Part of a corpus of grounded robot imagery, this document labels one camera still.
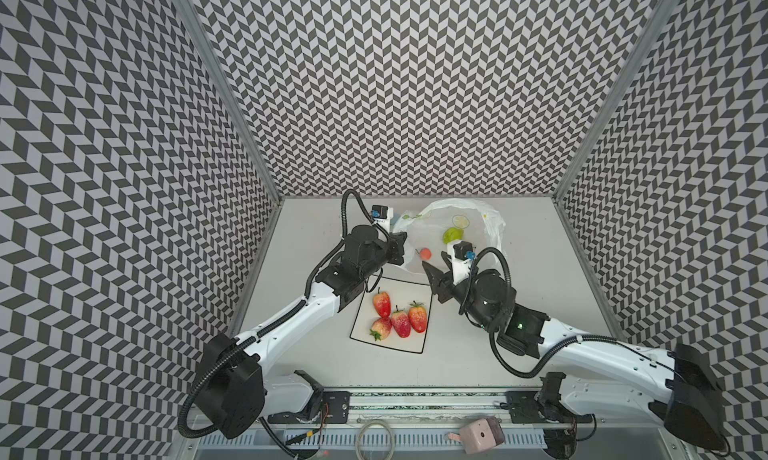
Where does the white square plate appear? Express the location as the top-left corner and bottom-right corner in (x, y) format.
(349, 277), (432, 354)

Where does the grey cable loop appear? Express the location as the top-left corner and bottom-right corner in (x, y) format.
(355, 419), (396, 460)

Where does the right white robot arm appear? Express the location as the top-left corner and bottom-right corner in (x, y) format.
(422, 242), (731, 457)

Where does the white plastic bag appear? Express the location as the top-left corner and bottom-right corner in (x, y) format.
(393, 199), (506, 274)

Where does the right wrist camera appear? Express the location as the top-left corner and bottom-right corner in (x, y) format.
(447, 240), (475, 285)

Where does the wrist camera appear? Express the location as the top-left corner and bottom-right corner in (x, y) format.
(371, 205), (394, 233)
(447, 240), (475, 285)

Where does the green fake pear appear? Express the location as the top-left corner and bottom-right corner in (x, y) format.
(442, 227), (464, 245)

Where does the aluminium front rail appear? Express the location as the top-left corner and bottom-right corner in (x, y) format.
(179, 387), (685, 431)

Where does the red fake strawberry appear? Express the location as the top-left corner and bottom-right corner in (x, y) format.
(408, 302), (428, 333)
(369, 317), (392, 342)
(390, 308), (412, 338)
(372, 291), (392, 318)

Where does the pink box device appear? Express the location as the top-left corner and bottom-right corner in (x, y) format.
(446, 417), (505, 455)

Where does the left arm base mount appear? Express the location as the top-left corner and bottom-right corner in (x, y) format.
(262, 370), (352, 424)

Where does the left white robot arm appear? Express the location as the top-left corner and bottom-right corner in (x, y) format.
(177, 205), (407, 439)

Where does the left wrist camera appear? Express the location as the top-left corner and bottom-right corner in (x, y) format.
(371, 205), (394, 233)

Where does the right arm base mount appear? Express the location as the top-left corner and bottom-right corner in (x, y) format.
(500, 372), (594, 425)

